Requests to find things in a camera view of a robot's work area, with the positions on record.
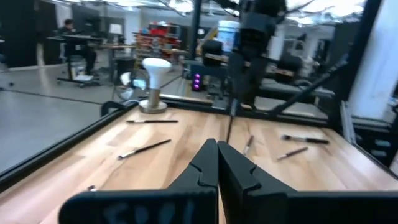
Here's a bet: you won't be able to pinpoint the black frame clamp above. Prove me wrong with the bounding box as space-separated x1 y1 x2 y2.
99 100 137 118

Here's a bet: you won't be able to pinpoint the computer tower with LEDs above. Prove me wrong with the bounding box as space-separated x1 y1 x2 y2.
191 72 203 93

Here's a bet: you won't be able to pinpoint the black metal table frame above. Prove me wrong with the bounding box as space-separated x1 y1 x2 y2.
0 0 398 194

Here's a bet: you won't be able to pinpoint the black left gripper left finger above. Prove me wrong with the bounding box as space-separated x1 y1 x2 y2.
58 138 219 224

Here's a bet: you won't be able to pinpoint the thin black makeup brush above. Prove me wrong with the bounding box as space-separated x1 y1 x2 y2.
276 146 310 162
126 119 179 124
116 139 172 161
242 134 255 156

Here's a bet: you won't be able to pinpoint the black partition panels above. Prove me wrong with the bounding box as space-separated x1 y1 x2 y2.
0 0 58 68

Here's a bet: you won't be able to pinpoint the red storage shelf rack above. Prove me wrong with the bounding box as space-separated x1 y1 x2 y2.
133 21 183 68

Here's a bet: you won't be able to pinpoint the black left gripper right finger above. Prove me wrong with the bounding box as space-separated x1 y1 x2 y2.
218 140 398 224

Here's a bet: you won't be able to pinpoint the white-shade desk lamp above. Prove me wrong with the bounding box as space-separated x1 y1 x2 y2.
108 24 124 44

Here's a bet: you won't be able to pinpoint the white floor fan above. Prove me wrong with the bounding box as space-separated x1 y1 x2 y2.
113 70 147 101

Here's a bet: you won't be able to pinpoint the black office desk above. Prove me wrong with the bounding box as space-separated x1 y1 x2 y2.
46 34 103 88

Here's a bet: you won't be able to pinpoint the person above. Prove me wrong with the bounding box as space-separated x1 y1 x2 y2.
57 18 97 75

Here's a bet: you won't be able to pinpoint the black vertical pole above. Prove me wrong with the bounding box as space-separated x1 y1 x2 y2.
189 0 203 62

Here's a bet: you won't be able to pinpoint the white canister blue label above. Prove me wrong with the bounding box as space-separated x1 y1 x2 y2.
216 20 241 53

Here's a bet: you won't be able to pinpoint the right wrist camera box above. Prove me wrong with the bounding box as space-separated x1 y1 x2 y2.
239 12 277 43

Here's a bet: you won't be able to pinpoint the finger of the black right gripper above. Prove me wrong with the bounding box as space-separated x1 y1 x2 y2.
248 54 303 104
201 39 247 106

